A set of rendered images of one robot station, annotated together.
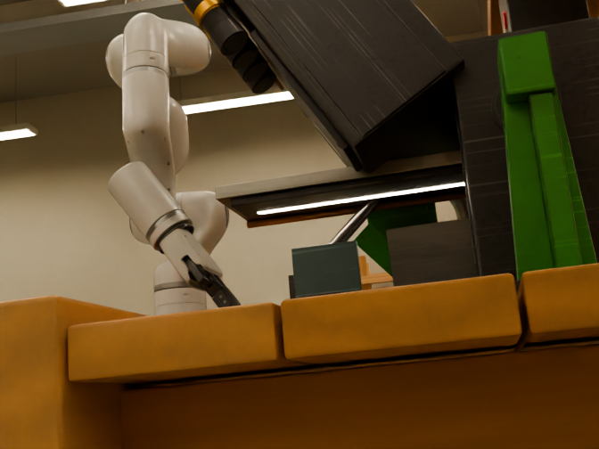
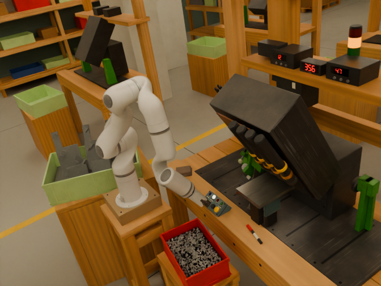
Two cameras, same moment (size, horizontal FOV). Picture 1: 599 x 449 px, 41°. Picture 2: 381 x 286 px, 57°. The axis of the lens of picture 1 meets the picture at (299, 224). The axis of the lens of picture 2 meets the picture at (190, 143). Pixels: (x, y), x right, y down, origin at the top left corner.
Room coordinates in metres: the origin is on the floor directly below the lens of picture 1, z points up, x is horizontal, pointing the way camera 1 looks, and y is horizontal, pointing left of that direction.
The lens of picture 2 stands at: (0.39, 1.02, 2.13)
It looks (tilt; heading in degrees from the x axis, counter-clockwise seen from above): 30 degrees down; 320
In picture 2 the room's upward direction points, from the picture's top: 9 degrees counter-clockwise
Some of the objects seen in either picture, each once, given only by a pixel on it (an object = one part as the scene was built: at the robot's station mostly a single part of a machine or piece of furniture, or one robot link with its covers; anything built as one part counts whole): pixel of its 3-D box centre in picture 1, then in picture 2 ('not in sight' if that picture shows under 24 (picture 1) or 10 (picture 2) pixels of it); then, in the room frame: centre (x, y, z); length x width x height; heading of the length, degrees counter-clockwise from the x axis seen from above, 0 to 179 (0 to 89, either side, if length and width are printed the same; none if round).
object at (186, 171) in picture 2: not in sight; (183, 171); (1.81, -0.06, 0.91); 0.10 x 0.08 x 0.03; 46
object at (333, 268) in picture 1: (328, 293); (272, 211); (1.14, -0.03, 0.97); 0.10 x 0.02 x 0.14; 78
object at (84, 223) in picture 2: not in sight; (114, 214); (2.44, 0.19, 0.39); 0.68 x 0.52 x 0.79; 68
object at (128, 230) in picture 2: not in sight; (135, 209); (1.87, 0.29, 0.83); 0.32 x 0.32 x 0.04; 79
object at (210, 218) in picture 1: (191, 240); (123, 149); (1.87, 0.26, 1.22); 0.19 x 0.12 x 0.24; 92
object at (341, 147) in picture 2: (536, 192); (319, 171); (1.06, -0.32, 1.07); 0.30 x 0.18 x 0.34; 168
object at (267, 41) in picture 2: not in sight; (272, 49); (1.43, -0.48, 1.59); 0.15 x 0.07 x 0.07; 168
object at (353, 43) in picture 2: not in sight; (354, 41); (1.01, -0.48, 1.67); 0.05 x 0.05 x 0.05
